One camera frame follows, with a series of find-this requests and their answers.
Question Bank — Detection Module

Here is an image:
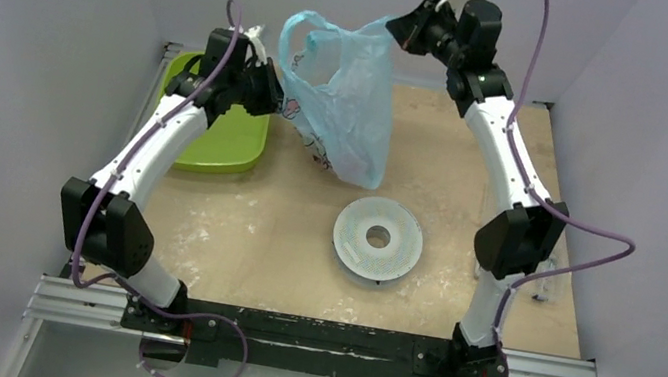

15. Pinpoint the aluminium frame rail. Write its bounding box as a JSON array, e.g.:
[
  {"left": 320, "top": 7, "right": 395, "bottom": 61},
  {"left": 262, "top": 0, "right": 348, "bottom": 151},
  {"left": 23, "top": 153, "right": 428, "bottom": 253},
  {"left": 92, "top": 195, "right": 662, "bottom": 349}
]
[{"left": 24, "top": 276, "right": 598, "bottom": 377}]

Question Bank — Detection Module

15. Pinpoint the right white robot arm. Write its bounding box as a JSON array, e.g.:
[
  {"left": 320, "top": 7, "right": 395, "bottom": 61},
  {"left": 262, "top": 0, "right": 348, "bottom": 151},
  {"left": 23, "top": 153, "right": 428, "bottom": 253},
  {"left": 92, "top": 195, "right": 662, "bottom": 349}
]
[{"left": 386, "top": 0, "right": 568, "bottom": 377}]

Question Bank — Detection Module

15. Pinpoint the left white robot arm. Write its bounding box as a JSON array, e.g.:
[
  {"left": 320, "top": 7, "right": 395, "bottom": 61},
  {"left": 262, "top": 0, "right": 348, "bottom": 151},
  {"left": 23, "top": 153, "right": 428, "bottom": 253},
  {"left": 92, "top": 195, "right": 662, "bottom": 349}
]
[{"left": 60, "top": 26, "right": 284, "bottom": 333}]

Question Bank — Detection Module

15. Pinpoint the clear plastic screw box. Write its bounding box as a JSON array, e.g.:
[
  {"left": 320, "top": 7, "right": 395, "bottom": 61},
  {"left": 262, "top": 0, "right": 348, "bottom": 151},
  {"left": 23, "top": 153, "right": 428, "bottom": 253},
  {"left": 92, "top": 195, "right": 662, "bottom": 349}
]
[{"left": 519, "top": 247, "right": 570, "bottom": 304}]

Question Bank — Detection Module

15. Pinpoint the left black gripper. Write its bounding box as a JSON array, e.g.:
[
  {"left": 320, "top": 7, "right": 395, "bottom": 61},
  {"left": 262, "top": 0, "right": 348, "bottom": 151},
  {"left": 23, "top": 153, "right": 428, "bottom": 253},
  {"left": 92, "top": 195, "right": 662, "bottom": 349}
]
[{"left": 225, "top": 51, "right": 301, "bottom": 123}]

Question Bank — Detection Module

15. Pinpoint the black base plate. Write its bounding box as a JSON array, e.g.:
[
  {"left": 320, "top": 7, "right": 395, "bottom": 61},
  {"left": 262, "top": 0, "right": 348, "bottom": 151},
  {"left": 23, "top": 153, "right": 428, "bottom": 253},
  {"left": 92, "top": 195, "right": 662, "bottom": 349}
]
[{"left": 120, "top": 297, "right": 509, "bottom": 377}]

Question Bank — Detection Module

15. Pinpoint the white perforated filament spool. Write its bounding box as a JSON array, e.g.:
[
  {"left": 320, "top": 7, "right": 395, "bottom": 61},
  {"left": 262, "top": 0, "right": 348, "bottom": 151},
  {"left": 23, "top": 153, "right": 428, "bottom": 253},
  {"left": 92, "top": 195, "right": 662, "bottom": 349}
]
[{"left": 332, "top": 196, "right": 424, "bottom": 290}]

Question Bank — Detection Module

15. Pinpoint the blue plastic bag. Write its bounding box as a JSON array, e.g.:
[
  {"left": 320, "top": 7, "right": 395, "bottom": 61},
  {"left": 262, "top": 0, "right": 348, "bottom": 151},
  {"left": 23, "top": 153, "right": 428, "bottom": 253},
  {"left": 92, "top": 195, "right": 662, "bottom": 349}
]
[{"left": 278, "top": 10, "right": 394, "bottom": 190}]

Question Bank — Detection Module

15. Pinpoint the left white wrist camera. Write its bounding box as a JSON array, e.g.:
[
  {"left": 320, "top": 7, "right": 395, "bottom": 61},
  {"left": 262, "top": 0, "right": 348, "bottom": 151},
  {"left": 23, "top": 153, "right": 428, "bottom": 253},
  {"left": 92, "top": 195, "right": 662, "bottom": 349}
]
[{"left": 243, "top": 24, "right": 268, "bottom": 66}]

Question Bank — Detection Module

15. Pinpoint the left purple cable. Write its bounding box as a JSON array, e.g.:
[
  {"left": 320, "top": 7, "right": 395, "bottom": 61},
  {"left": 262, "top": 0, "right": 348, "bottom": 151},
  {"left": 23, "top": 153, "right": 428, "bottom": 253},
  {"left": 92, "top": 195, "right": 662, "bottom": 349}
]
[{"left": 53, "top": 0, "right": 304, "bottom": 377}]

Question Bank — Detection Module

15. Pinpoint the green plastic tub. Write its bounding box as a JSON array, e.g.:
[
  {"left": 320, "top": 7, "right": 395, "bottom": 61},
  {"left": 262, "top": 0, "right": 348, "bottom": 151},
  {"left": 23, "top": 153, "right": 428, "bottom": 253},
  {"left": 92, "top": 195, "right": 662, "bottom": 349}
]
[{"left": 141, "top": 51, "right": 271, "bottom": 174}]

